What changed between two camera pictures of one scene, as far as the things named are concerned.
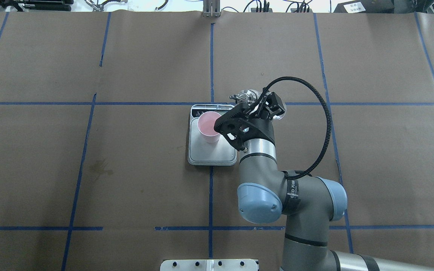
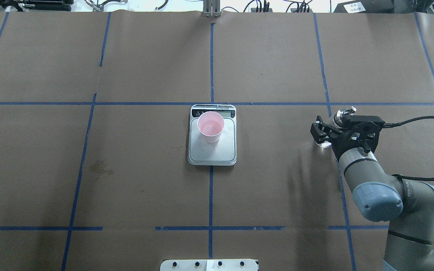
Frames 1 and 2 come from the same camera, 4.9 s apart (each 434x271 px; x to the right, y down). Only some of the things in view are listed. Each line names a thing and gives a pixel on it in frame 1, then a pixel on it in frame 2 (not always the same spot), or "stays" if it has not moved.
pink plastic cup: x=206 y=122 stays
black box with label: x=365 y=6 stays
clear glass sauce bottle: x=249 y=96 → x=336 y=121
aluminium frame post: x=211 y=8 stays
